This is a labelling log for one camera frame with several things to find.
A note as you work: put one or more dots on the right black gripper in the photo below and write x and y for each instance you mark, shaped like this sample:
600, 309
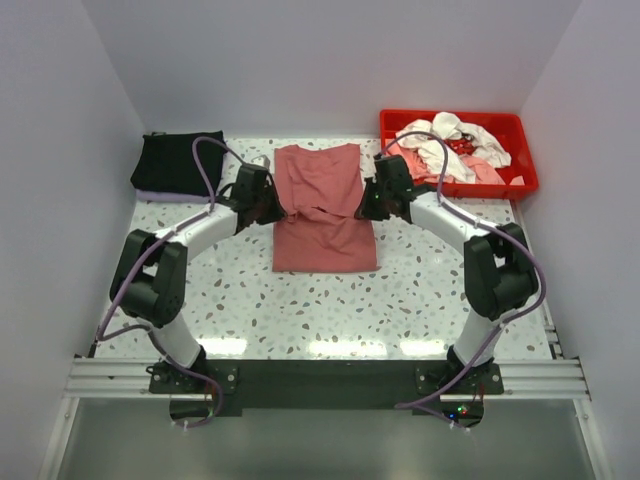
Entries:
366, 211

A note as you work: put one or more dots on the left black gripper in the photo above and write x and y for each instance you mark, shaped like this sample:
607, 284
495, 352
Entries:
277, 213

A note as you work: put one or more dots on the dusty pink t shirt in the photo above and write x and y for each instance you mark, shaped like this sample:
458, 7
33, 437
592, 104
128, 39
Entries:
320, 191

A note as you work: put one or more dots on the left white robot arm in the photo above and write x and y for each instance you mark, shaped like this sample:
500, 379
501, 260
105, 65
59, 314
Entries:
149, 284

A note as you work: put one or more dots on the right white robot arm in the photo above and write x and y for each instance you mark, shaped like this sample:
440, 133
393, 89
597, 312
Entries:
502, 279

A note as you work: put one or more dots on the folded black t shirt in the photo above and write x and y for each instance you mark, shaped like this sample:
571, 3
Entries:
167, 166

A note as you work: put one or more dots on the light pink t shirt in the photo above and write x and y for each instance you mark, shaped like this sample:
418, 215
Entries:
467, 164

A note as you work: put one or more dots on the folded lavender t shirt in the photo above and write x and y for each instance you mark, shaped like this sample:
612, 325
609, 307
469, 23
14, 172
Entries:
167, 197

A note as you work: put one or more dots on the white t shirt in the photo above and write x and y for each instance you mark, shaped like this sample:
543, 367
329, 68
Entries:
445, 126

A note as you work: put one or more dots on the red plastic bin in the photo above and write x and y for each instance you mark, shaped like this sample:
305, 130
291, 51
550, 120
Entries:
521, 179

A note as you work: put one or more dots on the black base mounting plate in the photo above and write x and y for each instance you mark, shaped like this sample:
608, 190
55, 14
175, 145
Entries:
231, 387

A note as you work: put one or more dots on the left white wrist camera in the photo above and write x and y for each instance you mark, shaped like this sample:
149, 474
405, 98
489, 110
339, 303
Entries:
262, 163

